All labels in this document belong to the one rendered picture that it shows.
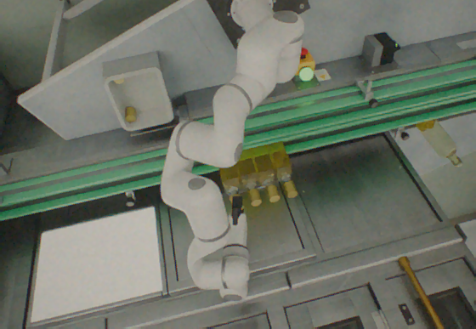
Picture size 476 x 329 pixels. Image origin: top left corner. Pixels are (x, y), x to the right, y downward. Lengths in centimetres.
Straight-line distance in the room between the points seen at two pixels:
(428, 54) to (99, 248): 132
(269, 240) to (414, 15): 91
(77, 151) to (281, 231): 75
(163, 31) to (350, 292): 97
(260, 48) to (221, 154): 23
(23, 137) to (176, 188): 123
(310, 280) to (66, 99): 96
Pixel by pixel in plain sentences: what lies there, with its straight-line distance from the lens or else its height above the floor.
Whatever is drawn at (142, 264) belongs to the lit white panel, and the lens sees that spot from 131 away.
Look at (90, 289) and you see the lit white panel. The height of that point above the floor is 125.
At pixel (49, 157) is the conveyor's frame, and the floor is 82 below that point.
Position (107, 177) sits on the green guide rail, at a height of 96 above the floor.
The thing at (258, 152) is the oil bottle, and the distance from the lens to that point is 129.
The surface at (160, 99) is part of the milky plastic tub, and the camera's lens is 135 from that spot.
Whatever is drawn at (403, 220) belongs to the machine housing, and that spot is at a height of 126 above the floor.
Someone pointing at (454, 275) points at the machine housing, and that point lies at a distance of 138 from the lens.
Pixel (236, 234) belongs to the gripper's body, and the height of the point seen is 128.
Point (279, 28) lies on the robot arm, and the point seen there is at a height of 109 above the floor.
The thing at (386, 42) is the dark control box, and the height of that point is 81.
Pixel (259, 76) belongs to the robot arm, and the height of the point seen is 117.
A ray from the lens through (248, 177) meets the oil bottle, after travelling 123.
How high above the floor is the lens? 182
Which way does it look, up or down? 41 degrees down
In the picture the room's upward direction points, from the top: 163 degrees clockwise
